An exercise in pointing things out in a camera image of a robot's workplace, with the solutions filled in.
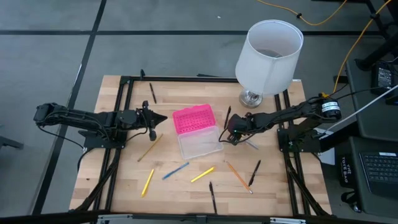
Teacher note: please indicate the white paper sheet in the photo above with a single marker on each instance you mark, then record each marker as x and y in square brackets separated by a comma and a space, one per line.
[327, 159]

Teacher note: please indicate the olive brown pencil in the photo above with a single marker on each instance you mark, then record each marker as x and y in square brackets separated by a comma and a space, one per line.
[150, 147]

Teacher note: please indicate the black stand legs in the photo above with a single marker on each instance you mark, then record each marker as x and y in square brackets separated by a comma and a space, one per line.
[382, 46]

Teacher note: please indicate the silver bracket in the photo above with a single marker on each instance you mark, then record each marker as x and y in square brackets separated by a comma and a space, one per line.
[289, 221]
[115, 219]

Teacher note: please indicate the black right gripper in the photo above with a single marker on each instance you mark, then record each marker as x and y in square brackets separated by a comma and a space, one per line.
[236, 123]

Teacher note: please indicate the black tote bag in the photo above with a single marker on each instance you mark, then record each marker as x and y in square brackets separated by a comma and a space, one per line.
[346, 174]

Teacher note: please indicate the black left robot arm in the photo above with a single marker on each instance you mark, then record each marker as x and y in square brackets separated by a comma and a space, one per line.
[77, 118]

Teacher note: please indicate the black laptop keyboard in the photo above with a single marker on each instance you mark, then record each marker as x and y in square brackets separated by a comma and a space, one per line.
[379, 171]

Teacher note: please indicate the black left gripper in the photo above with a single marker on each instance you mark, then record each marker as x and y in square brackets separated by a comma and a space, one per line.
[144, 119]

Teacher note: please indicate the blue pen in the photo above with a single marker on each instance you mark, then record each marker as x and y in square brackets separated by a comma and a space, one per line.
[175, 170]

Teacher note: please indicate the black aluminium table frame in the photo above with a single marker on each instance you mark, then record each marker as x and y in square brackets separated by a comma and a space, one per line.
[186, 78]

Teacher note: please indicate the black camera rig bar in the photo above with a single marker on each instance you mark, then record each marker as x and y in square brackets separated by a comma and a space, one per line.
[46, 217]

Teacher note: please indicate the black pen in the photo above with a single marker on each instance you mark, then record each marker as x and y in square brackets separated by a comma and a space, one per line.
[254, 173]
[152, 92]
[212, 197]
[227, 117]

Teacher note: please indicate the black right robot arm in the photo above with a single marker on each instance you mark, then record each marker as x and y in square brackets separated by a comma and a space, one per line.
[286, 115]

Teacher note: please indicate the orange pencil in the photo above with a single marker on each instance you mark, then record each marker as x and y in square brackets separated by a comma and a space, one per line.
[238, 176]

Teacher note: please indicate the yellow pen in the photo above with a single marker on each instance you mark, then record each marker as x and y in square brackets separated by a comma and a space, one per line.
[147, 183]
[202, 174]

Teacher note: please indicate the dark grey desk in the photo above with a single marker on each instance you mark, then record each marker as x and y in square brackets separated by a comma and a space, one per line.
[382, 208]
[373, 124]

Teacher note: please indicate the white shade table lamp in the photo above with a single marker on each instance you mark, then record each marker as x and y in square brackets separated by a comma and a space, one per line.
[267, 68]

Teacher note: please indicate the grey chair base leg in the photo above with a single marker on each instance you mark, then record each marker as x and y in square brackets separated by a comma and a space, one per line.
[9, 142]

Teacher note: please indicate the black power supply brick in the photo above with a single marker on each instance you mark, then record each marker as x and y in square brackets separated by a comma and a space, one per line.
[384, 77]

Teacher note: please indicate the clear supply box pink lid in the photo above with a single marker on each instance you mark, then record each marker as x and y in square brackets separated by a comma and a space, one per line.
[194, 119]

